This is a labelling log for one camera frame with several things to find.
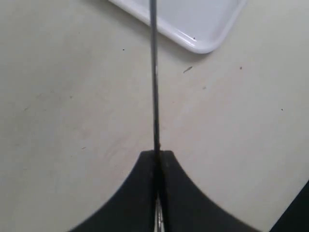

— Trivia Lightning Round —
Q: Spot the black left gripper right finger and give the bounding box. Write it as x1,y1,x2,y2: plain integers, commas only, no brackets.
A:
160,151,251,232

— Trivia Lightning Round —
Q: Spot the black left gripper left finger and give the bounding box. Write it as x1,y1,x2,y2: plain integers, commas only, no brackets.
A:
71,150,157,232

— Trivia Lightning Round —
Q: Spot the thin metal skewer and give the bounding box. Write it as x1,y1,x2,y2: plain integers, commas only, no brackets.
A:
149,0,164,232

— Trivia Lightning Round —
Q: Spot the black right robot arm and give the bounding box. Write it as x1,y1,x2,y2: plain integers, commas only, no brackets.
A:
270,182,309,232

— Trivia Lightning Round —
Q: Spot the white plastic tray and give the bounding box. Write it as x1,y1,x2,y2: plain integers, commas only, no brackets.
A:
108,0,249,54

